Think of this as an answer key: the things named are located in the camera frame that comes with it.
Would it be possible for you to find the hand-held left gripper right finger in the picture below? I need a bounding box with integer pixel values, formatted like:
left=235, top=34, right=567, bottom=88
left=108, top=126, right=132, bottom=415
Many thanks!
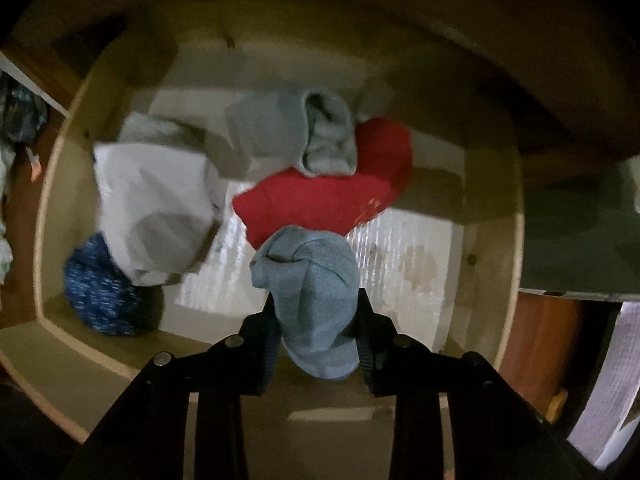
left=352, top=287, right=583, bottom=480

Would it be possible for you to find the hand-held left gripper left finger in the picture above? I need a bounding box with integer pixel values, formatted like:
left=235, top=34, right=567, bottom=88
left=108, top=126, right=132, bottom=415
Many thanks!
left=62, top=292, right=281, bottom=480

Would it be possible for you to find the light blue sock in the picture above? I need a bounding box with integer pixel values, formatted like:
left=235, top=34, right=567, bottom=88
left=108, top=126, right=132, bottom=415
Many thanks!
left=249, top=225, right=362, bottom=381

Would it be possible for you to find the red underwear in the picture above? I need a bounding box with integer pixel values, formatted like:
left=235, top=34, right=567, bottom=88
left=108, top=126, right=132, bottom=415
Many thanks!
left=231, top=116, right=415, bottom=251

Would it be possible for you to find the wooden drawer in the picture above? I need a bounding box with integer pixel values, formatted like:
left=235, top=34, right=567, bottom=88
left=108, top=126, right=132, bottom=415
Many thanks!
left=32, top=0, right=526, bottom=443

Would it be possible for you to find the grey ribbed sock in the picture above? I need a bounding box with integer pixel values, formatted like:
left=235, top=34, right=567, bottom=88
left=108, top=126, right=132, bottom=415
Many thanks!
left=225, top=87, right=360, bottom=177

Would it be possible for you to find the glossy white drawer liner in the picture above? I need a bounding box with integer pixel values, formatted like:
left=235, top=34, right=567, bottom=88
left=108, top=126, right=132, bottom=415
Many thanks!
left=150, top=85, right=453, bottom=356

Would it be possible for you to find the navy floral underwear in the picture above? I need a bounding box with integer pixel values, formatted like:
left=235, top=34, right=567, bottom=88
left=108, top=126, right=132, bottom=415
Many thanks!
left=62, top=232, right=166, bottom=337

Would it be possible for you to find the white folded cloth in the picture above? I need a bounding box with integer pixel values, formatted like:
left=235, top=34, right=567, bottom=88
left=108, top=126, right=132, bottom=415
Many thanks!
left=92, top=112, right=228, bottom=287

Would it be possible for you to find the pale pink checked cloth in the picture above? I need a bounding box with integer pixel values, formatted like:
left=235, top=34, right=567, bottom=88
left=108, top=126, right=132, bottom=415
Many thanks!
left=567, top=302, right=640, bottom=471

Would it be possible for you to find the floral white bedsheet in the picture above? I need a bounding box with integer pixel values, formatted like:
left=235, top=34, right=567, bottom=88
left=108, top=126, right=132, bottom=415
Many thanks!
left=0, top=140, right=16, bottom=286

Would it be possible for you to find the dark snack bag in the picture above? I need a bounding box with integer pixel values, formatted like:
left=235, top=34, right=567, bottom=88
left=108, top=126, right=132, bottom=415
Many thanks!
left=0, top=72, right=48, bottom=143

